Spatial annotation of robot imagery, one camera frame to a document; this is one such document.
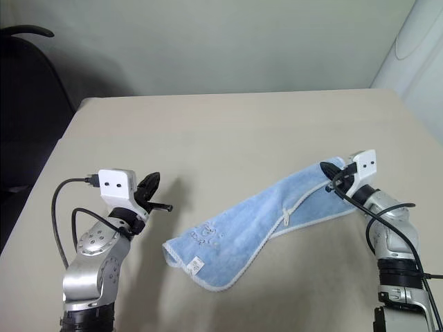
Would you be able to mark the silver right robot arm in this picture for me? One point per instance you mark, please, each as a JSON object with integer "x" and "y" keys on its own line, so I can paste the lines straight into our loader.
{"x": 394, "y": 242}

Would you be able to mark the black office chair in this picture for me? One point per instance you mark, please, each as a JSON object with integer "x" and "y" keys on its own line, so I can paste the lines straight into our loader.
{"x": 24, "y": 103}

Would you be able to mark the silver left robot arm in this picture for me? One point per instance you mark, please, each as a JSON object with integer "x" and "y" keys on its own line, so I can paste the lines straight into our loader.
{"x": 86, "y": 276}

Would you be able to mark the light blue towel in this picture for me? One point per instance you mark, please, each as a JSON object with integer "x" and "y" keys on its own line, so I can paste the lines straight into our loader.
{"x": 249, "y": 228}

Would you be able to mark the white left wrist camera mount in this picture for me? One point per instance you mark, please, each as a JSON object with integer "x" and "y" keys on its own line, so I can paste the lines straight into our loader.
{"x": 116, "y": 188}

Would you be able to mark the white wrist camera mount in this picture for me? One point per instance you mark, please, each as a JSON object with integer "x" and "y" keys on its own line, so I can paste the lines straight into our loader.
{"x": 116, "y": 188}
{"x": 366, "y": 165}

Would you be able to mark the white panel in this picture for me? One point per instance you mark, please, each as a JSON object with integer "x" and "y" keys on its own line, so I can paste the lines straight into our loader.
{"x": 412, "y": 52}

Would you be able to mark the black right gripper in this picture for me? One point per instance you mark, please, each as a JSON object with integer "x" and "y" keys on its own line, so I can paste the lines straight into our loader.
{"x": 349, "y": 183}

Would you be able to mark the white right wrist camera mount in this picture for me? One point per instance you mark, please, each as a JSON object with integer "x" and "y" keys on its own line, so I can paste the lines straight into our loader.
{"x": 366, "y": 165}

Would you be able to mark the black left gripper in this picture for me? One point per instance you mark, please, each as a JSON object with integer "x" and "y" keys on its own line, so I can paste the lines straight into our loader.
{"x": 142, "y": 204}

